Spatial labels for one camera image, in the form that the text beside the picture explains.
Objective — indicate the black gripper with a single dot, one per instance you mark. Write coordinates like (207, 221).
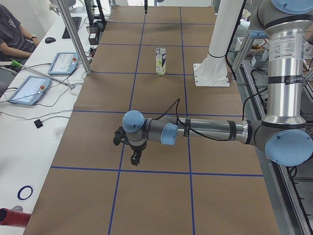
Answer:
(136, 149)

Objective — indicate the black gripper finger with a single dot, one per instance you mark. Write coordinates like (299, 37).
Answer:
(146, 6)

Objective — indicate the clear tennis ball tube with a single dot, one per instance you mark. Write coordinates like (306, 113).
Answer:
(160, 61)

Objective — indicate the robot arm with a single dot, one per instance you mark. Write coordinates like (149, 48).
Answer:
(281, 133)

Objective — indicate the black computer monitor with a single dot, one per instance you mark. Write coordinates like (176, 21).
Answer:
(90, 9)

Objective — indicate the black box with label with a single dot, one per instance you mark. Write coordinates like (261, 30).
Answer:
(95, 33)

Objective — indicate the far teach pendant tablet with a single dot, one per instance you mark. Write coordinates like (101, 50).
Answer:
(64, 63)

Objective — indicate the teach pendant tablet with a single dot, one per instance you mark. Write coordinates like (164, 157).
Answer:
(30, 91)
(64, 63)

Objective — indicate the small black square device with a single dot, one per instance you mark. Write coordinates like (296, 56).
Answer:
(38, 123)

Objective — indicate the black computer mouse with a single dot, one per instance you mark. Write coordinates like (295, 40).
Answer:
(49, 40)

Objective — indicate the blue tape roll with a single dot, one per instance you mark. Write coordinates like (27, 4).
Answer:
(25, 192)

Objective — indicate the near teach pendant tablet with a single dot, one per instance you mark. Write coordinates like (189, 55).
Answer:
(30, 91)

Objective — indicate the seated person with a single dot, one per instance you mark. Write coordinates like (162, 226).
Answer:
(16, 43)

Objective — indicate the red tube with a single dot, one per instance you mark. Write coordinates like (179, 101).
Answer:
(14, 218)

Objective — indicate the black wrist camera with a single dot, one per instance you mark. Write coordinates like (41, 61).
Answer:
(119, 136)

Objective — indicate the aluminium frame post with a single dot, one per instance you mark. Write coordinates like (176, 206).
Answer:
(66, 16)

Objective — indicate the white camera pillar with base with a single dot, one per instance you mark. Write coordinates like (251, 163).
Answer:
(212, 72)

